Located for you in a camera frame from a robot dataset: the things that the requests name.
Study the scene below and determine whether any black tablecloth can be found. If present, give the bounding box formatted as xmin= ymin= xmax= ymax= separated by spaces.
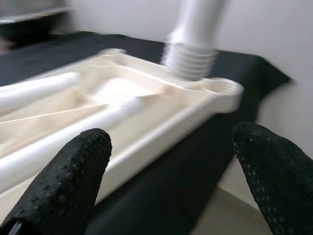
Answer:
xmin=0 ymin=30 xmax=293 ymax=235

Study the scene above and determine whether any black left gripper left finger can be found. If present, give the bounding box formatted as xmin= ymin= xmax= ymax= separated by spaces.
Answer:
xmin=0 ymin=127 xmax=113 ymax=235

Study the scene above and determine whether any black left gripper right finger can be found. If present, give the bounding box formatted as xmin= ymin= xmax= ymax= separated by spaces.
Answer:
xmin=231 ymin=121 xmax=313 ymax=235

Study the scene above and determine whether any white plastic table leg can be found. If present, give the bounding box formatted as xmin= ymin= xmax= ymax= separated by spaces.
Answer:
xmin=160 ymin=0 xmax=229 ymax=81
xmin=0 ymin=96 xmax=145 ymax=189
xmin=0 ymin=72 xmax=79 ymax=118

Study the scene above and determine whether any white plastic children table top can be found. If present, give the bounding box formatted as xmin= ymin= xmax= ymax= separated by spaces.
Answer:
xmin=0 ymin=47 xmax=245 ymax=206

